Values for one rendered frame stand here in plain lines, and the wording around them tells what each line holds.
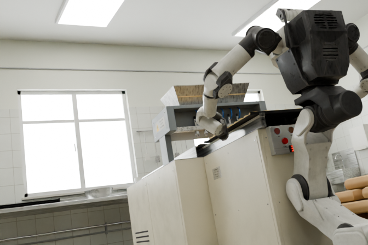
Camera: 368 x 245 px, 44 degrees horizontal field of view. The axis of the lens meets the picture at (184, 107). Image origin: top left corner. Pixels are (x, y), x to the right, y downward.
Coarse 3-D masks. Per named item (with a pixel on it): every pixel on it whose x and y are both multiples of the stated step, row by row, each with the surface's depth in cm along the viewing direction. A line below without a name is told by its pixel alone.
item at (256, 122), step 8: (256, 120) 221; (264, 120) 218; (240, 128) 236; (248, 128) 228; (256, 128) 221; (232, 136) 245; (240, 136) 236; (208, 144) 274; (216, 144) 264; (224, 144) 254; (200, 152) 286; (208, 152) 275
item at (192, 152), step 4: (192, 148) 285; (188, 152) 291; (192, 152) 285; (196, 152) 280; (180, 156) 305; (184, 156) 298; (188, 156) 291; (192, 156) 285; (196, 156) 280; (152, 172) 365
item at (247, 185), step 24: (240, 144) 234; (264, 144) 217; (216, 168) 263; (240, 168) 236; (264, 168) 214; (288, 168) 218; (216, 192) 265; (240, 192) 237; (264, 192) 215; (216, 216) 266; (240, 216) 239; (264, 216) 216; (288, 216) 210; (240, 240) 240; (264, 240) 217; (288, 240) 207; (312, 240) 211
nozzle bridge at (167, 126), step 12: (168, 108) 282; (180, 108) 285; (192, 108) 289; (240, 108) 310; (252, 108) 313; (264, 108) 307; (156, 120) 301; (168, 120) 280; (180, 120) 292; (192, 120) 295; (156, 132) 302; (168, 132) 282; (180, 132) 288; (192, 132) 294; (168, 144) 286; (168, 156) 284
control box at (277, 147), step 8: (272, 128) 218; (280, 128) 220; (288, 128) 221; (272, 136) 217; (280, 136) 218; (288, 136) 220; (272, 144) 216; (280, 144) 217; (288, 144) 218; (272, 152) 216; (280, 152) 216; (288, 152) 217
